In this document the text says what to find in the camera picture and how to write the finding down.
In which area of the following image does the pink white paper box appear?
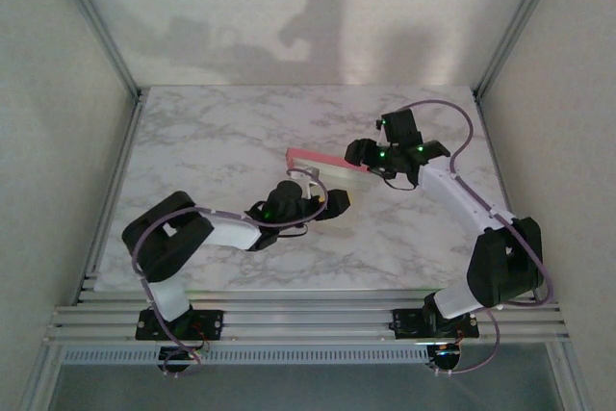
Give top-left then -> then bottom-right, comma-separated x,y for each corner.
285,146 -> 374,240

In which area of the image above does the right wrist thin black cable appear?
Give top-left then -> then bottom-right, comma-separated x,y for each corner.
379,169 -> 418,192

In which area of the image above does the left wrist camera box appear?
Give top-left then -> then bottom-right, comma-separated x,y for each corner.
287,165 -> 322,200

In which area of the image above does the right aluminium table side rail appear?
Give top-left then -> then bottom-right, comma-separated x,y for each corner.
474,92 -> 538,304

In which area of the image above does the aluminium table side rail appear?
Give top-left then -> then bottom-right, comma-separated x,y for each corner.
474,92 -> 538,304
74,92 -> 148,306

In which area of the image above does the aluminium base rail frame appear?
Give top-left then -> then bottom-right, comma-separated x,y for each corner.
44,287 -> 573,347

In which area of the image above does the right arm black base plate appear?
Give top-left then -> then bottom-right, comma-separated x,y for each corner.
392,307 -> 481,341

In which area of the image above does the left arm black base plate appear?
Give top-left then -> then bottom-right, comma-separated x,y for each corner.
135,308 -> 226,341

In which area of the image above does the grey slotted cable duct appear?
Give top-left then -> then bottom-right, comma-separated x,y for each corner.
60,346 -> 432,367

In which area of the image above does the left aluminium table side rail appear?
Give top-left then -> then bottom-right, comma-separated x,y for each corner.
74,92 -> 148,306

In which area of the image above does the right aluminium upright post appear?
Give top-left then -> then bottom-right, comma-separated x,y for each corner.
472,0 -> 570,99

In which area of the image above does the aluminium upright post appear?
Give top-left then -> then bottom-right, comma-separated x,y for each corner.
45,0 -> 144,100
472,0 -> 570,99

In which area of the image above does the left aluminium upright post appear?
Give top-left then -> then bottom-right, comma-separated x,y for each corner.
45,0 -> 144,100

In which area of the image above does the right lower aluminium frame post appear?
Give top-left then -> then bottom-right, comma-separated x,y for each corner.
548,343 -> 594,411

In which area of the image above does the aluminium frame post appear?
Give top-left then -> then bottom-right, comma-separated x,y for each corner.
548,343 -> 594,411
17,344 -> 66,411

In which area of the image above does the left lower aluminium frame post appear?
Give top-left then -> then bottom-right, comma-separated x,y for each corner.
17,344 -> 66,411

